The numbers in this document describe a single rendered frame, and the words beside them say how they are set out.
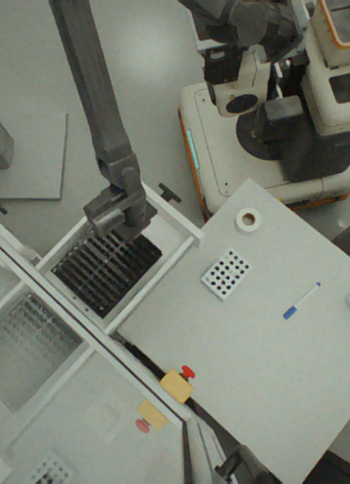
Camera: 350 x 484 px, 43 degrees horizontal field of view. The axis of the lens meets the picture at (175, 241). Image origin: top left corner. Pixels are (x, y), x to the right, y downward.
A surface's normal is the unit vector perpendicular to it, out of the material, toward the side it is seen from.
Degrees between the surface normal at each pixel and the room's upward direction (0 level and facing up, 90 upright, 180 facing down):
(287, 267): 0
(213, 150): 0
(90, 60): 54
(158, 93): 0
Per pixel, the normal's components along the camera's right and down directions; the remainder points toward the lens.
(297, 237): -0.01, -0.25
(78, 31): 0.53, 0.43
